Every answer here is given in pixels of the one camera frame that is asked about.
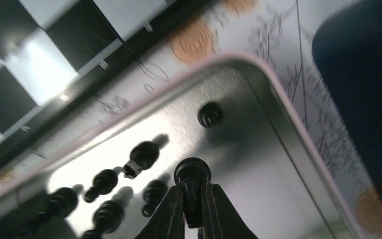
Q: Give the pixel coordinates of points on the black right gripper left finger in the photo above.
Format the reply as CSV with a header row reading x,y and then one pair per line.
x,y
167,221

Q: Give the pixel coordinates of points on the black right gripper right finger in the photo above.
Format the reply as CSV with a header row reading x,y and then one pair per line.
x,y
220,220

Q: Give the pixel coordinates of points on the black chess piece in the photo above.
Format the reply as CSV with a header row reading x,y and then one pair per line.
x,y
190,174

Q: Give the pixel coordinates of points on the black piece in tin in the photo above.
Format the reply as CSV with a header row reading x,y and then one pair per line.
x,y
58,205
103,183
106,219
152,196

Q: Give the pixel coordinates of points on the black knight in tin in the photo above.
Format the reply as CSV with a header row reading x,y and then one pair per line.
x,y
141,158

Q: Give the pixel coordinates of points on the metal tin tray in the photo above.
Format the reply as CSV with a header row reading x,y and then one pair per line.
x,y
260,154

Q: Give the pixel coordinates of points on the black pawn in tin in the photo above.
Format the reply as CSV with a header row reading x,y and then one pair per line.
x,y
210,115

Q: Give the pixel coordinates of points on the floral patterned table mat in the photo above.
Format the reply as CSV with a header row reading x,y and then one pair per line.
x,y
280,32

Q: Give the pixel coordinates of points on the black white chessboard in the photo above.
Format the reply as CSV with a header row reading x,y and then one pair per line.
x,y
53,53

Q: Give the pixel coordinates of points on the dark blue tin lid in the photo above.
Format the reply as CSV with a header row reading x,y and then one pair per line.
x,y
347,50

